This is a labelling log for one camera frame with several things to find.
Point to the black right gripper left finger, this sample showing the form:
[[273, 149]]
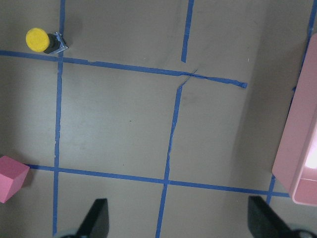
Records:
[[95, 223]]

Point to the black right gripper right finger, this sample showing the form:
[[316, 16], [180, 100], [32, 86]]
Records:
[[263, 222]]

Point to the yellow push button switch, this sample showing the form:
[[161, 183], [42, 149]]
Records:
[[38, 40]]

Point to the pink plastic tray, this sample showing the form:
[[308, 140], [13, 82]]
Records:
[[295, 165]]

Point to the pink cube near centre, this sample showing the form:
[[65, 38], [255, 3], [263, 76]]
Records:
[[12, 176]]

